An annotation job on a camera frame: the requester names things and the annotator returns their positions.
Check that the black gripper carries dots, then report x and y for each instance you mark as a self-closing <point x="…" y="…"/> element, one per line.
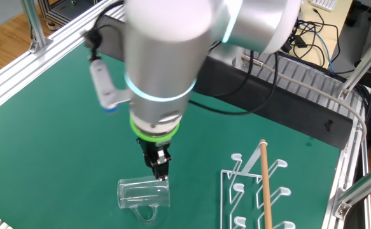
<point x="153" y="147"/>

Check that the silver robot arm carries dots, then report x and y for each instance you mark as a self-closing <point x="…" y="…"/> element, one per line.
<point x="159" y="63"/>

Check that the green ringed wrist flange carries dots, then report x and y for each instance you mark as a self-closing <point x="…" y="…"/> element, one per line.
<point x="153" y="138"/>

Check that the green table mat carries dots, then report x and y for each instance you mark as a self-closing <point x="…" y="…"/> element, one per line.
<point x="61" y="127"/>

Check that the black rubber mat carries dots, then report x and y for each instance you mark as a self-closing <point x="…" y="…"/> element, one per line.
<point x="299" y="111"/>

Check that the black power adapter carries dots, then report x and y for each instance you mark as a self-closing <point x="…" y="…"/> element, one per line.
<point x="287" y="47"/>

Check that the white keyboard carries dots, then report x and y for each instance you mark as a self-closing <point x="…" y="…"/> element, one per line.
<point x="325" y="4"/>

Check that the beige desk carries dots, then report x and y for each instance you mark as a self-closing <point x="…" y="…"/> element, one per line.
<point x="341" y="19"/>

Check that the silver wrist camera blue cap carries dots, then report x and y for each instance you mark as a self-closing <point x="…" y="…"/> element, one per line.
<point x="100" y="82"/>

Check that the black white striped cabinet frame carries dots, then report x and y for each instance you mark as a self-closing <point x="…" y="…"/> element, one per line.
<point x="50" y="12"/>

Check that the aluminium frame post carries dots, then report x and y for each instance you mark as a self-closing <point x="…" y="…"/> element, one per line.
<point x="363" y="187"/>
<point x="32" y="19"/>
<point x="363" y="63"/>

